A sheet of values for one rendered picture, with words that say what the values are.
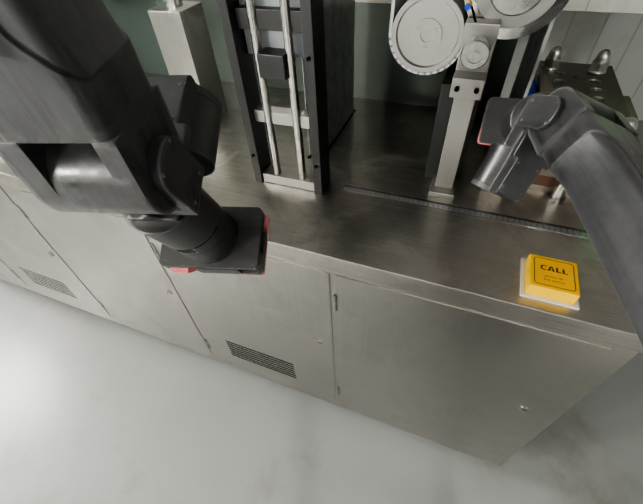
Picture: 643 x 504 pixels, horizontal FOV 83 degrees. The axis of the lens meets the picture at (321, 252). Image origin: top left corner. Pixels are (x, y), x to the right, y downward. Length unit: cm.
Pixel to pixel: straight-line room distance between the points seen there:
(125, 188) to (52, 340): 183
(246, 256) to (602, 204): 32
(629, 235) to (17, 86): 38
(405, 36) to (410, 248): 37
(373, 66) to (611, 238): 87
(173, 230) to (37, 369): 172
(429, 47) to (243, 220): 48
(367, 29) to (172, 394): 141
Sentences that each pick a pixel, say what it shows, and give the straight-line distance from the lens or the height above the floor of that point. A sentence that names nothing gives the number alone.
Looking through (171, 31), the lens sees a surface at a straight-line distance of 105.
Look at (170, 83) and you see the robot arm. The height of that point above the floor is 127.
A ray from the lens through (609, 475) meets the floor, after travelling 165.
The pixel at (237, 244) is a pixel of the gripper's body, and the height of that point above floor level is 112.
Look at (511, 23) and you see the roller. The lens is 71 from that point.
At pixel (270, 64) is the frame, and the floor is 116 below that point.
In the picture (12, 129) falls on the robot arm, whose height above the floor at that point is 130.
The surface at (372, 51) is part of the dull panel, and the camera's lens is 112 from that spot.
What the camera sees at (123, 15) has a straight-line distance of 132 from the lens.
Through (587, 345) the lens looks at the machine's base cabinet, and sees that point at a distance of 77.
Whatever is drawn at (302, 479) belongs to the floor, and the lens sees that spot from 141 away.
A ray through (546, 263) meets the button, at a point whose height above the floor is 92.
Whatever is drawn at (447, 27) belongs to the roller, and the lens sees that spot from 73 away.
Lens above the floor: 138
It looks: 47 degrees down
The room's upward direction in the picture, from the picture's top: 4 degrees counter-clockwise
